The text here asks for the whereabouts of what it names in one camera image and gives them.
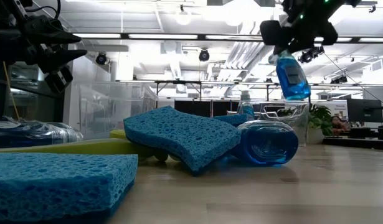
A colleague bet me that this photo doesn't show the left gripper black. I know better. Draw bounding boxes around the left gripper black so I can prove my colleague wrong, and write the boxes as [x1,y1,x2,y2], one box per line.
[21,12,88,94]

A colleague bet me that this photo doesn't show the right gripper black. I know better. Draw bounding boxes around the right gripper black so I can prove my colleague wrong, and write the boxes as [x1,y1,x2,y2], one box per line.
[261,12,338,55]

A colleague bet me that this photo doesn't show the blue cellulose sponge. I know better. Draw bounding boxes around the blue cellulose sponge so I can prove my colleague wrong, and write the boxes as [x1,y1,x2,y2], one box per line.
[0,152,139,222]
[123,105,242,175]
[212,113,252,128]

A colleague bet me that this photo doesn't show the black ceiling spotlight cluster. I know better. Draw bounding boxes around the black ceiling spotlight cluster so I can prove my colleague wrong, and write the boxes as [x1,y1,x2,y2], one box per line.
[298,45,325,65]

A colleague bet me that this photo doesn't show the small black ceiling spotlight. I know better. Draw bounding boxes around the small black ceiling spotlight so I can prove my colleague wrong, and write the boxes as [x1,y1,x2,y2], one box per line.
[330,75,348,85]

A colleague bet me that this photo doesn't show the tall clear plastic bin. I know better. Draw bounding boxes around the tall clear plastic bin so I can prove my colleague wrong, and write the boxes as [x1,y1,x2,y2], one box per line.
[74,81,158,139]

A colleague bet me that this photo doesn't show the green potted plant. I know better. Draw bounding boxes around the green potted plant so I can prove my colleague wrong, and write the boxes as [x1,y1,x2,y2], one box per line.
[306,104,334,146]

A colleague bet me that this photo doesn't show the white printed sign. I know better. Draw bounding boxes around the white printed sign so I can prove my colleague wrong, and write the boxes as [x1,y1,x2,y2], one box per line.
[332,101,349,119]

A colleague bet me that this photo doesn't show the person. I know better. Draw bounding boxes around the person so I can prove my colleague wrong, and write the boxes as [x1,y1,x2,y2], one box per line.
[331,115,351,135]

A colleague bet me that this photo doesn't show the black computer monitor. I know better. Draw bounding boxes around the black computer monitor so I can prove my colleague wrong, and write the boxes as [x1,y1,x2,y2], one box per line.
[346,98,383,123]

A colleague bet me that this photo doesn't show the black low cabinets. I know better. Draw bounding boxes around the black low cabinets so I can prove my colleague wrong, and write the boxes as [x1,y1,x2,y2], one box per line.
[174,100,240,118]

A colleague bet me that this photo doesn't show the black-legged background table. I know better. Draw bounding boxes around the black-legged background table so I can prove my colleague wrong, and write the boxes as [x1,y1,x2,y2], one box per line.
[154,80,275,118]

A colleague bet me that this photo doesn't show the black office desk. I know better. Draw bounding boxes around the black office desk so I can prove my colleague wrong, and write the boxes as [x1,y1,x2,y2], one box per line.
[321,126,383,152]

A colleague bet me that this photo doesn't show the yellow hanging cord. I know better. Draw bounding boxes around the yellow hanging cord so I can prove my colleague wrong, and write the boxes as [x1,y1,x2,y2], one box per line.
[2,60,21,121]

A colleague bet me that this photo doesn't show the clear plastic handled basket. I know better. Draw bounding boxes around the clear plastic handled basket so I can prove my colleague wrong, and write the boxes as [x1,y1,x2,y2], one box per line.
[227,101,310,147]

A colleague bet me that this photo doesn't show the white ring lamp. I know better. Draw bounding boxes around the white ring lamp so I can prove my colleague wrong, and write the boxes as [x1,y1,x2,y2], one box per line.
[175,11,192,26]

